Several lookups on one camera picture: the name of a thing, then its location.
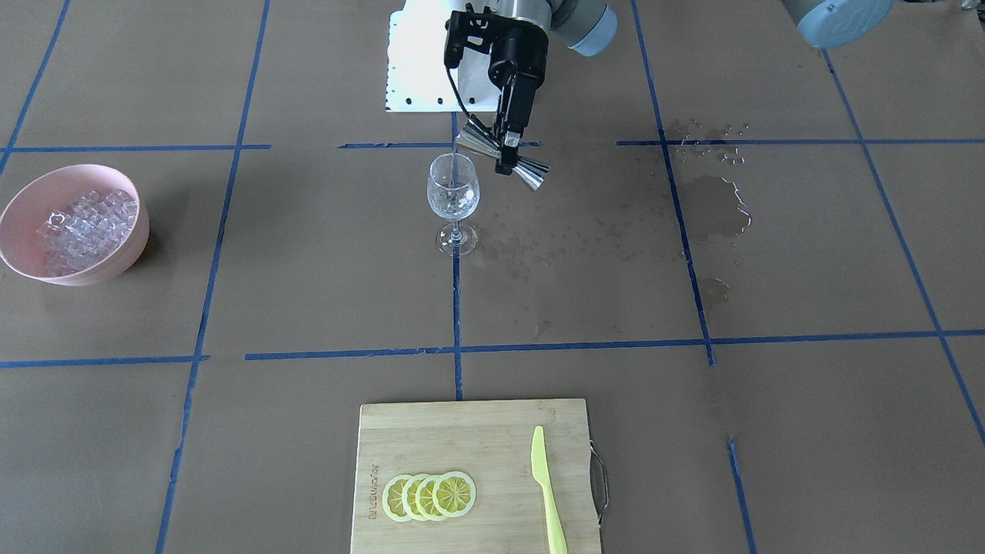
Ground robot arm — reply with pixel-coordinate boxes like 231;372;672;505
444;1;894;175

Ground steel cocktail jigger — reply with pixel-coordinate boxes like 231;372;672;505
454;115;551;192

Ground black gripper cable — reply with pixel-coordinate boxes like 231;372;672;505
442;46;482;124

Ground pile of ice cubes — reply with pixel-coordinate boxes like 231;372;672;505
36;189;139;277

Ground bamboo cutting board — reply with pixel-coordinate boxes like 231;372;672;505
349;399;602;553

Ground yellow plastic knife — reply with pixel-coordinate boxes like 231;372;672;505
530;426;569;553

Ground clear wine glass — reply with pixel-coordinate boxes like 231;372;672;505
426;153;481;257

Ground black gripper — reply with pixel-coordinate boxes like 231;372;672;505
488;20;548;175

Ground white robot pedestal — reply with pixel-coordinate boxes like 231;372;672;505
385;1;499;113

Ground pink bowl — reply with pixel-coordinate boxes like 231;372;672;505
1;164;150;286

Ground lemon slice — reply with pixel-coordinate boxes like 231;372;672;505
383;474;414;522
432;471;477;518
401;473;431;522
415;476;447;522

